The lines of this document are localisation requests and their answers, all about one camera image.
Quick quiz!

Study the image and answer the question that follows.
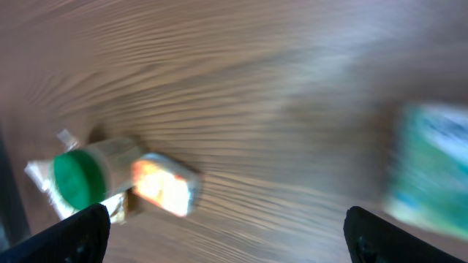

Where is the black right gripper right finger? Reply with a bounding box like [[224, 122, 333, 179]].
[[343, 206, 464, 263]]

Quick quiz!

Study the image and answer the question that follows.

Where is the teal tissue pack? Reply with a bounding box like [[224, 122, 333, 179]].
[[384, 103, 467, 240]]

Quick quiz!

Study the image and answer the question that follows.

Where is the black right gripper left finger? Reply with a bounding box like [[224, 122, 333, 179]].
[[1, 204, 110, 263]]

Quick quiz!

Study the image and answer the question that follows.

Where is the orange tissue pack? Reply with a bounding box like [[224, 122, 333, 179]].
[[132, 153, 202, 217]]

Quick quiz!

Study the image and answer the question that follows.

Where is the clear brown snack bag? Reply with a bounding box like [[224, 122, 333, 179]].
[[24, 129, 128, 224]]

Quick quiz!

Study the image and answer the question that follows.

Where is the green lid jar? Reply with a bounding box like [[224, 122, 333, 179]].
[[53, 137, 144, 210]]

